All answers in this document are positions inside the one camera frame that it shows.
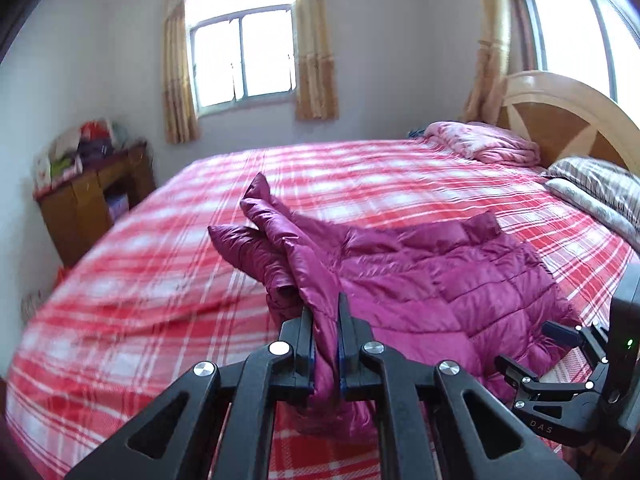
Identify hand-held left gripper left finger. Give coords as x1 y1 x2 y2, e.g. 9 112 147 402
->
65 305 316 480

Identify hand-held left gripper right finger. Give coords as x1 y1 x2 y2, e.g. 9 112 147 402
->
337 292 581 480

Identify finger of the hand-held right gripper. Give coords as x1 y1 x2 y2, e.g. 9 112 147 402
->
495 355 607 442
542 321 612 362

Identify magenta down jacket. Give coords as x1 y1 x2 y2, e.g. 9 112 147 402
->
207 172 583 436

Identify purple clothes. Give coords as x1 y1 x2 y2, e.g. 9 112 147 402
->
77 140 114 162

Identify pale pink clothes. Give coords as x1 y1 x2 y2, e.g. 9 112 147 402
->
52 127 81 159

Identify light grey pillow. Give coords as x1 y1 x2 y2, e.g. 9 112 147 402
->
544 179 640 252

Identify grey striped pillow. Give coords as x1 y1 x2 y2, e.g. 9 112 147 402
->
541 156 640 217

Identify bed with red plaid sheet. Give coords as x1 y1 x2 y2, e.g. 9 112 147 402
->
5 137 640 480

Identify pink floral quilt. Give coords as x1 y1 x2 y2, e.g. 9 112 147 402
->
424 120 543 165

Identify wooden headboard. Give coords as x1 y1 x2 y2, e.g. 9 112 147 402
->
495 71 640 176

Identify wooden desk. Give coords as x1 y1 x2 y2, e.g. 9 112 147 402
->
34 141 157 268

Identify beige patterned curtain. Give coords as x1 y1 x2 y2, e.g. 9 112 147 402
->
292 0 340 122
460 0 513 123
162 0 202 145

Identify green cloth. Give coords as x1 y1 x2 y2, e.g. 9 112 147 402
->
52 157 84 179

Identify window beside headboard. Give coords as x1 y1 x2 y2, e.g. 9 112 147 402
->
505 0 640 116

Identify red and white bag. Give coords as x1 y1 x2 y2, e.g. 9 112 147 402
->
80 120 114 144

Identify white box with red print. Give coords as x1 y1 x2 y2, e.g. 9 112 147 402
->
34 152 54 192

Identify window with metal frame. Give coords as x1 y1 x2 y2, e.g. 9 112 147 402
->
185 5 298 111

